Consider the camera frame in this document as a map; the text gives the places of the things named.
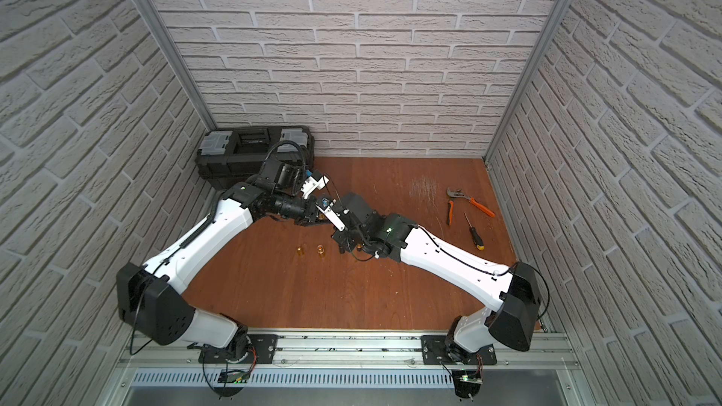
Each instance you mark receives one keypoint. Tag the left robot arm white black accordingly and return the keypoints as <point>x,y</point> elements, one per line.
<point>150,295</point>

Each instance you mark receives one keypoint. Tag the orange handled pliers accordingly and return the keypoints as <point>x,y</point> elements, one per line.
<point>471,200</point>

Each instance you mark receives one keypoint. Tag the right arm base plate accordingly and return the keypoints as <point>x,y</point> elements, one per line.
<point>439,350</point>

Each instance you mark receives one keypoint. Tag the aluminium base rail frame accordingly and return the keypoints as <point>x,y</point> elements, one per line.
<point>404,361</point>

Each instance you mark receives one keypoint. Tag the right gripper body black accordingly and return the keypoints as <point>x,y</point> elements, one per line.
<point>346,242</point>

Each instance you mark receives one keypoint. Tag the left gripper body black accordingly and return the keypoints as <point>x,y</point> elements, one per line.
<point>307,212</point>

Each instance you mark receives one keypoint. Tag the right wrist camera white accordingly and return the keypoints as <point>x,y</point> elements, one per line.
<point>329,209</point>

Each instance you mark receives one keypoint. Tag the black plastic toolbox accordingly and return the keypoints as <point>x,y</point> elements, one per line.
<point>228,156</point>

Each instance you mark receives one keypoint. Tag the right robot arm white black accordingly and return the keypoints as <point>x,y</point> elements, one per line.
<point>510,295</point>

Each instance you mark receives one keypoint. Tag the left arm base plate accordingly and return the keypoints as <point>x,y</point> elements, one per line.
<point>245,349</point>

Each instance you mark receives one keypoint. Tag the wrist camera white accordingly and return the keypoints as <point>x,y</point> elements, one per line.
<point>312,184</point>
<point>329,209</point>

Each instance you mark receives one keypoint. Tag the black orange screwdriver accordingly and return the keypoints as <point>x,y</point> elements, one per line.
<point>476,237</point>

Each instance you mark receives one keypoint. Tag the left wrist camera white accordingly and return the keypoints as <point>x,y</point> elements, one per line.
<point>312,184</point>

